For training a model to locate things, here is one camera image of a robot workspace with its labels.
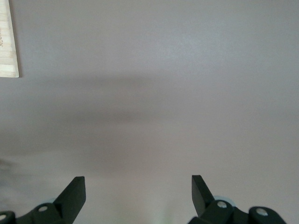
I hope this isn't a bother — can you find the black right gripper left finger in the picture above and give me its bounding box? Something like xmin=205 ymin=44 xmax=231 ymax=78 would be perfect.
xmin=0 ymin=176 xmax=86 ymax=224

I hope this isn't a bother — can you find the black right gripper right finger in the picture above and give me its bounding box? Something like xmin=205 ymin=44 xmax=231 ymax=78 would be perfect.
xmin=189 ymin=174 xmax=288 ymax=224

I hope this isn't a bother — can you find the bamboo cutting board with handle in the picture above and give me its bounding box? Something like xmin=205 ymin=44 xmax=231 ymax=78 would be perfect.
xmin=0 ymin=0 xmax=20 ymax=78

